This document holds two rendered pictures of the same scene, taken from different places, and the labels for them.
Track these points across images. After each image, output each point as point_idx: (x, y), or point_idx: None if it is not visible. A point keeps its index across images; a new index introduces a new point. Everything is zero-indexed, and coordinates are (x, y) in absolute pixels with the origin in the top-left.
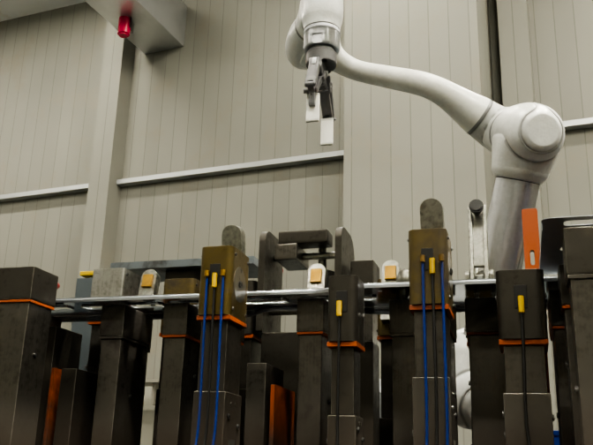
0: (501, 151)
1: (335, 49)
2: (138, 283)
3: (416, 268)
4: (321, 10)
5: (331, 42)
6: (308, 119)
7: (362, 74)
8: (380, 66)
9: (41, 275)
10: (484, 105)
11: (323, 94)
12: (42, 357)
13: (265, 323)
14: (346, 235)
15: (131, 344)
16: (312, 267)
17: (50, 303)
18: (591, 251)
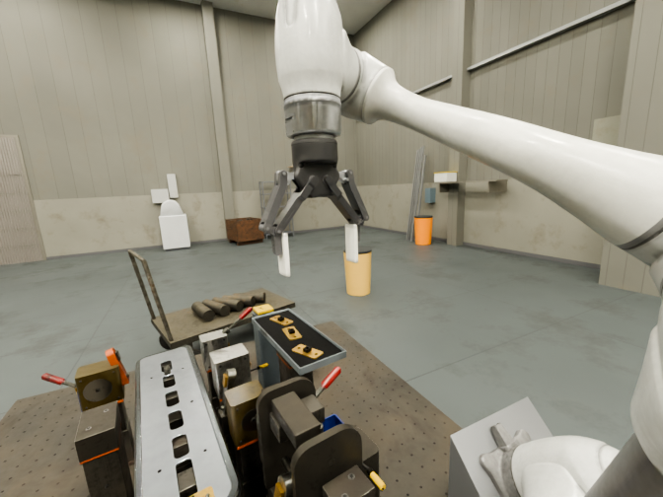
0: (654, 432)
1: (326, 133)
2: (241, 362)
3: None
4: (284, 74)
5: (306, 130)
6: (280, 271)
7: (415, 127)
8: (435, 112)
9: (88, 441)
10: (660, 203)
11: (332, 198)
12: (118, 480)
13: (274, 477)
14: (320, 449)
15: (179, 470)
16: (280, 478)
17: (110, 449)
18: None
